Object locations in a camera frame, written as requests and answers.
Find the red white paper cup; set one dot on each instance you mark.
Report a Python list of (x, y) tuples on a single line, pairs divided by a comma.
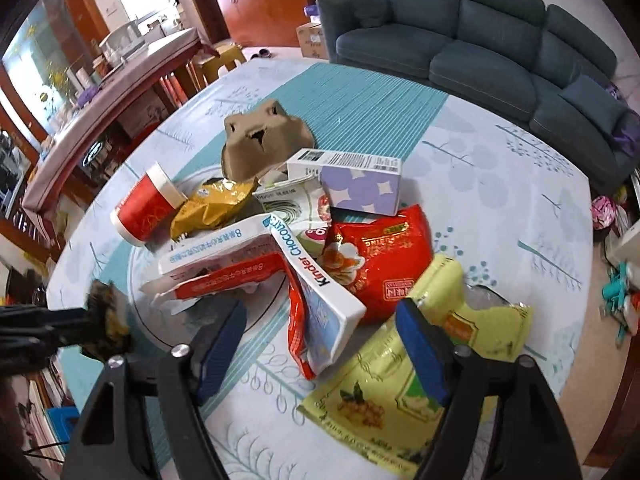
[(154, 198)]

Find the long wooden counter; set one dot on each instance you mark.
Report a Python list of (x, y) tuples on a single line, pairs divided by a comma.
[(129, 82)]

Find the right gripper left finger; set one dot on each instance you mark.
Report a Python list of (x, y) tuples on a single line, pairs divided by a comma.
[(112, 439)]

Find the dark teal sofa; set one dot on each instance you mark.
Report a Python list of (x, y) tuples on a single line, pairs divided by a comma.
[(528, 61)]

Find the gold snack bag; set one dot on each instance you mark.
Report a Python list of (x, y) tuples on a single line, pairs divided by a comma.
[(210, 206)]

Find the cardboard box on floor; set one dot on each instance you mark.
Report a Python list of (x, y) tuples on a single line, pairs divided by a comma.
[(311, 41)]

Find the yellow green snack bag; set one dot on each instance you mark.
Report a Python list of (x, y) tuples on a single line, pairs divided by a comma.
[(376, 405)]

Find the red snack bag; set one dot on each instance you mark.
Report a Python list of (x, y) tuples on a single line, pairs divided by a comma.
[(379, 262)]

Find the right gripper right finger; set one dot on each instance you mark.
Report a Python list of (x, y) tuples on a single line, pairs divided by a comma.
[(530, 439)]

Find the brown paper pulp tray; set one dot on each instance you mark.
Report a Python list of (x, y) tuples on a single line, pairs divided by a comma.
[(262, 140)]

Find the Kinder chocolate box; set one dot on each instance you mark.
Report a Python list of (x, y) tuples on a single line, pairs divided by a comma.
[(323, 314)]

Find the purple white tissue box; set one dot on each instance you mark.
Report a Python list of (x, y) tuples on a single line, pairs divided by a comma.
[(353, 181)]

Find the patterned white teal tablecloth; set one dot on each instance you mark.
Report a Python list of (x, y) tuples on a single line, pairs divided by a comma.
[(513, 211)]

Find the green white snack wrapper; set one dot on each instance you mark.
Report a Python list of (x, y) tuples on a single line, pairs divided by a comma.
[(304, 206)]

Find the yellow plastic stool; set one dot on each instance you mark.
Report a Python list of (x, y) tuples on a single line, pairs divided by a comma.
[(207, 70)]

